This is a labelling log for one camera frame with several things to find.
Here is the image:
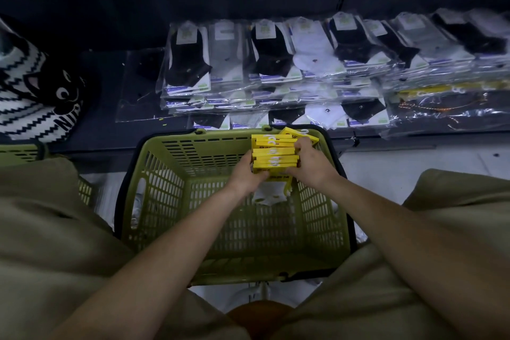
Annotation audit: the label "person's right hand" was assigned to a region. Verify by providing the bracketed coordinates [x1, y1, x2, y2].
[285, 136, 343, 191]

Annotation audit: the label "person's left hand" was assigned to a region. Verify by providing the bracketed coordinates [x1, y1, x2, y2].
[227, 154, 271, 197]

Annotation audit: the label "stack of yellow packets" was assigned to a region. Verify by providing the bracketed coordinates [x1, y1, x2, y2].
[250, 126, 321, 207]

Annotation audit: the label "green basket black rim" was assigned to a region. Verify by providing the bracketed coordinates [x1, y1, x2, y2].
[114, 124, 358, 287]

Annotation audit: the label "green shopping basket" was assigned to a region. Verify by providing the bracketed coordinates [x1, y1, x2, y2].
[0, 140, 96, 207]

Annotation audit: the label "person's right forearm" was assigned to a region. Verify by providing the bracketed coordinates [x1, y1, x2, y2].
[322, 176, 510, 340]

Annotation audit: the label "person's left forearm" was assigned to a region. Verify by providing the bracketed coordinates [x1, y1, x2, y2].
[49, 184, 248, 340]

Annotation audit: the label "row of clear bagged socks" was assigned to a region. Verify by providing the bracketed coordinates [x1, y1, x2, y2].
[157, 8, 510, 140]

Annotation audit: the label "orange brown stool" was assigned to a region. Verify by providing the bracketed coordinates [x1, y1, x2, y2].
[227, 300, 294, 340]

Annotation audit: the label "olive trousers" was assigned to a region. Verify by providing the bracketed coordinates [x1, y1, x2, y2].
[0, 156, 510, 340]

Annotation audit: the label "black white zigzag tote bag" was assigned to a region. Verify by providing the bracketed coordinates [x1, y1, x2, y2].
[0, 13, 87, 142]

